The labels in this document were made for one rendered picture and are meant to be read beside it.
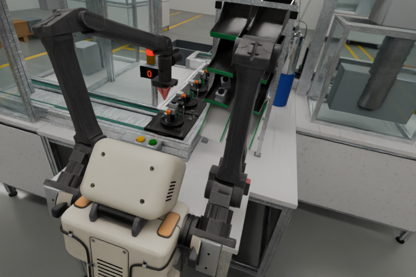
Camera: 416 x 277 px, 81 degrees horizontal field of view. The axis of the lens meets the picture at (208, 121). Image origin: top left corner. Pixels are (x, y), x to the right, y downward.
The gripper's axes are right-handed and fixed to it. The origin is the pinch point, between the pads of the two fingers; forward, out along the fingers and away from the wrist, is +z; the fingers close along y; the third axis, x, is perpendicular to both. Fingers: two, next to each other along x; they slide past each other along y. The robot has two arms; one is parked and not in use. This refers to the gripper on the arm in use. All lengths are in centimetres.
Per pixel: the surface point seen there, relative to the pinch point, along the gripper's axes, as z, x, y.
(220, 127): 18.5, -15.0, -24.8
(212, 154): 37.1, -13.6, -23.0
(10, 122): 39, 5, 102
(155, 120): 26.3, -16.6, 14.1
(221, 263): 52, 35, -43
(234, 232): 37, 30, -45
